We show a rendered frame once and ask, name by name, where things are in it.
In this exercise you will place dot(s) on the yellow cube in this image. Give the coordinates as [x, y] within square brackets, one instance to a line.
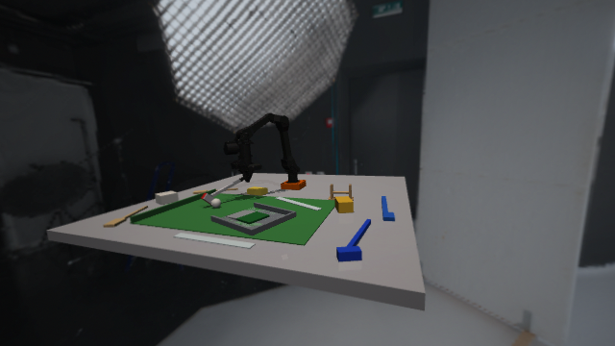
[344, 204]

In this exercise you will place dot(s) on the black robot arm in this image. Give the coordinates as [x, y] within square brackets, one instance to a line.
[282, 124]

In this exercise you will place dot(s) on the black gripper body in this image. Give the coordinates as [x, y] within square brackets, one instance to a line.
[250, 165]

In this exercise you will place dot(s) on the yellow flat rectangular block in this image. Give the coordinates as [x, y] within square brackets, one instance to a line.
[257, 190]

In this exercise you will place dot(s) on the white cube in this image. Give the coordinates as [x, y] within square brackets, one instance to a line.
[166, 197]

